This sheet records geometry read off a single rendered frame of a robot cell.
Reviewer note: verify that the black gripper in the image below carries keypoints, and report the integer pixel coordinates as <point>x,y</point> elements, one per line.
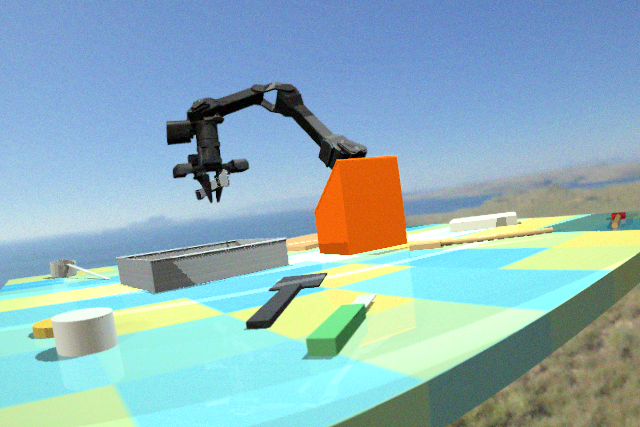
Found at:
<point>209,155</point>

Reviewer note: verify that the grey spatula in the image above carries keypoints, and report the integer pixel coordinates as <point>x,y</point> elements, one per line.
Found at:
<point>288,288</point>

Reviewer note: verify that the white rectangular tray with grey walls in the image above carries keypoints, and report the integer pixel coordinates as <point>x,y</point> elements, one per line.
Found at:
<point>183,267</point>

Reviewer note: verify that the grey cylinder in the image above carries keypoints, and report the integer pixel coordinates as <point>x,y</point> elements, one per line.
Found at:
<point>84,332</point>

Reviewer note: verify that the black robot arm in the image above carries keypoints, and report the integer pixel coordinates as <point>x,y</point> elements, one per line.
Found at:
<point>204,115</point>

